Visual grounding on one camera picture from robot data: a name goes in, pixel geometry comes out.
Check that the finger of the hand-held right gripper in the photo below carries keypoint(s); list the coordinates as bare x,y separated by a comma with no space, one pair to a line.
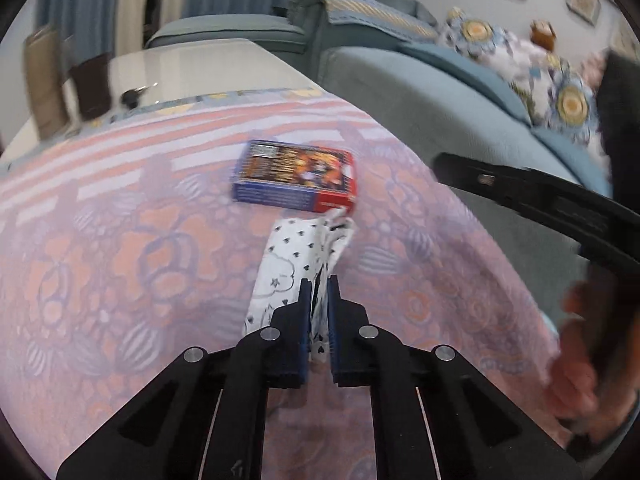
500,180

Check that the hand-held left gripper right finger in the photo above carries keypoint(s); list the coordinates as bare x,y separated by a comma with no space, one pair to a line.
335,310

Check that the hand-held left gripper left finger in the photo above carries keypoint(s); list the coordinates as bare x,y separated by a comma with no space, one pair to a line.
302,310

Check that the white star-patterned wrapper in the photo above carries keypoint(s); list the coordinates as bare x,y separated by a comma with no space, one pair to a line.
285,260

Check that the person's right hand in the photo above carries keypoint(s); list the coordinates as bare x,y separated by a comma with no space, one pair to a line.
570,375

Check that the blue sofa cushion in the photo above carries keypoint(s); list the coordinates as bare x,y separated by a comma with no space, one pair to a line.
570,155
465,77

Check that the floral cushion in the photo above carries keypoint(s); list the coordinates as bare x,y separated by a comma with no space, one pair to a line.
477,35
570,100

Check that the teal sofa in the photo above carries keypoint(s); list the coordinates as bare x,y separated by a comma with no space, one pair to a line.
400,110

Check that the blue and red box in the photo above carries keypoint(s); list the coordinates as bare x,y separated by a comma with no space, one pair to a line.
295,175

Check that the black bag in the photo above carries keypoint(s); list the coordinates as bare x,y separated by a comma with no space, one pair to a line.
622,115

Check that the brown monkey plush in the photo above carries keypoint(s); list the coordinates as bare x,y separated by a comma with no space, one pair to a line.
543,35

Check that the black key bunch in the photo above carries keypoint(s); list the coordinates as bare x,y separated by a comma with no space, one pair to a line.
134,96

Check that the dark brown cup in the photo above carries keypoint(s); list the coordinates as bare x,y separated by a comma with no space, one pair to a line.
91,87

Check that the gold thermos flask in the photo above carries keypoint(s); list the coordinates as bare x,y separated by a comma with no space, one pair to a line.
44,85

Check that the butterfly picture frame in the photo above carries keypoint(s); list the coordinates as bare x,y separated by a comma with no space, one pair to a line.
625,40

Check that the crown picture frame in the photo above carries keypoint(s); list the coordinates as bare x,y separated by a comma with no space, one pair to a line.
582,5

